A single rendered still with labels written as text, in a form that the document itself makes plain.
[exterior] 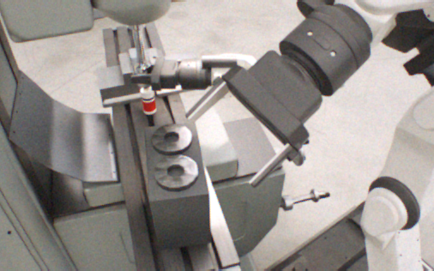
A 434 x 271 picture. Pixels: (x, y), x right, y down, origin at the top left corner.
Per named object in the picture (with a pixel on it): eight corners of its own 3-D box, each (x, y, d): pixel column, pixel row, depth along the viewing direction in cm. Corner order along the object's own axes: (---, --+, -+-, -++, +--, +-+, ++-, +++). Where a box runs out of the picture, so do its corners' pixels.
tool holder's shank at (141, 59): (137, 61, 110) (132, 26, 102) (148, 61, 110) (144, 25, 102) (135, 67, 108) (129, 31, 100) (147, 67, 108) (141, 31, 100)
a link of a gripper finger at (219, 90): (193, 125, 48) (230, 90, 48) (187, 118, 45) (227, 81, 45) (184, 116, 49) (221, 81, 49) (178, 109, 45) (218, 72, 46)
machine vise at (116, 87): (195, 65, 144) (193, 39, 137) (206, 87, 134) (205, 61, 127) (99, 83, 137) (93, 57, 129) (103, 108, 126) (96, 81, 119)
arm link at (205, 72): (198, 74, 117) (237, 75, 116) (195, 101, 110) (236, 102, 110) (195, 45, 108) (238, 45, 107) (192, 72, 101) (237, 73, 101)
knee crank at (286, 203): (325, 190, 159) (328, 181, 155) (332, 201, 155) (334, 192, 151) (275, 203, 154) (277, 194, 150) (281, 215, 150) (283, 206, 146)
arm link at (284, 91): (294, 159, 49) (358, 94, 50) (299, 146, 40) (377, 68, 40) (225, 92, 52) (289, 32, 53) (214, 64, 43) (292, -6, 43)
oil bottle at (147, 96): (155, 105, 127) (151, 77, 120) (157, 113, 125) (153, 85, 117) (142, 108, 127) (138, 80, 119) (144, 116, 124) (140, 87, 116)
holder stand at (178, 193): (198, 173, 106) (195, 117, 93) (211, 243, 91) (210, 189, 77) (153, 178, 105) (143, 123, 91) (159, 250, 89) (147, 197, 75)
